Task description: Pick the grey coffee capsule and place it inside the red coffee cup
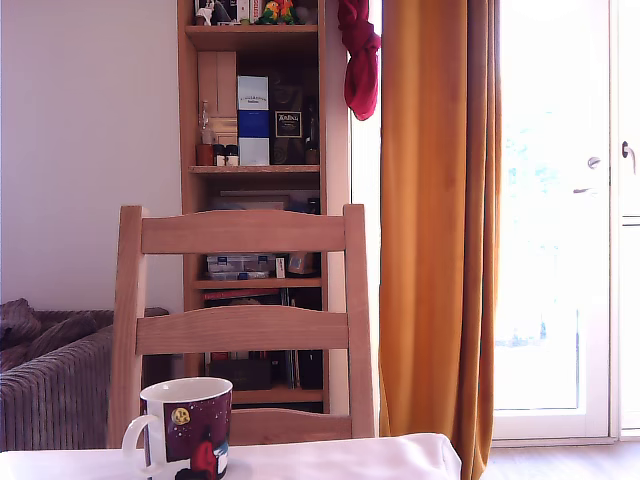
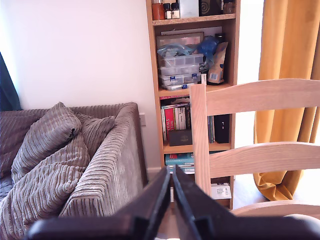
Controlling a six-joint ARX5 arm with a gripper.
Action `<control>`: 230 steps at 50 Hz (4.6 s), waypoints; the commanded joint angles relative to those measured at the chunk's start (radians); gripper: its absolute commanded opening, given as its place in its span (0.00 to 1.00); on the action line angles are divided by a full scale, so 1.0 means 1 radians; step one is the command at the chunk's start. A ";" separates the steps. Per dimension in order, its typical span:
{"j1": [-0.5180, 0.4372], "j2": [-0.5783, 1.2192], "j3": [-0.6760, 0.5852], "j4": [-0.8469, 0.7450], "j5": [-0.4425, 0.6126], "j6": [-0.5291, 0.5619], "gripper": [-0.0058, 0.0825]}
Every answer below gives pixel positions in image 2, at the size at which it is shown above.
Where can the white labelled box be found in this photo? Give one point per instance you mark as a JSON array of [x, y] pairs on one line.
[[220, 191]]

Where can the teal book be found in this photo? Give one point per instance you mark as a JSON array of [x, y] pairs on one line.
[[178, 158]]

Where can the dark flat box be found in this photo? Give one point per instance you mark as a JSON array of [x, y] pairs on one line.
[[180, 138]]

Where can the red book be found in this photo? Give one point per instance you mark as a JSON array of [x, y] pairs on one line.
[[168, 122]]

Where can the tall black box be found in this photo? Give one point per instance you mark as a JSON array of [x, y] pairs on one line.
[[222, 128]]

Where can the clear plastic organiser box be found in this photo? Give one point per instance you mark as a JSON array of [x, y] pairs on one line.
[[180, 78], [182, 60], [180, 70], [175, 87]]

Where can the small white red box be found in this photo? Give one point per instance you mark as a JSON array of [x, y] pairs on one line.
[[204, 79]]

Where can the wooden slat-back chair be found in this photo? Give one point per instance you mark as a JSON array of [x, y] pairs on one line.
[[262, 97]]

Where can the brown paper pouch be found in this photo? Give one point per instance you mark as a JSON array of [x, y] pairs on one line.
[[218, 65]]

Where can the tall wooden bookshelf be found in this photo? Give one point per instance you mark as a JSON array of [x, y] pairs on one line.
[[233, 62]]

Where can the blue plastic bag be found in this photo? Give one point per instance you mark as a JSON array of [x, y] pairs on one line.
[[208, 46]]

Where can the white flat board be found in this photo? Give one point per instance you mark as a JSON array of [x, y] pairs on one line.
[[212, 30]]

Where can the mustard yellow curtain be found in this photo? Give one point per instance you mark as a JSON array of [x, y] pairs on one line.
[[287, 50]]

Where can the teal curtain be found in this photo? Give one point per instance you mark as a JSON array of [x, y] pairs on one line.
[[7, 92]]

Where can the small dark labelled bottle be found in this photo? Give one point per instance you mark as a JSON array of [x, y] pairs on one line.
[[167, 12], [175, 12]]

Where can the glass bottle amber liquid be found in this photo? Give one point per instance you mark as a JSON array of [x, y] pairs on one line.
[[157, 11]]

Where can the white and blue box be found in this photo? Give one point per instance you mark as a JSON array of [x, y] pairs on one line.
[[189, 8]]

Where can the black box gold print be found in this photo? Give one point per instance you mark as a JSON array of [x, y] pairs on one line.
[[210, 7]]

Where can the dark brown bottle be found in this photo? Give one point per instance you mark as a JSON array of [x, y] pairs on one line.
[[228, 7]]

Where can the white wall socket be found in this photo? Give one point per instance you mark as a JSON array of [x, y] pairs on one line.
[[142, 119]]

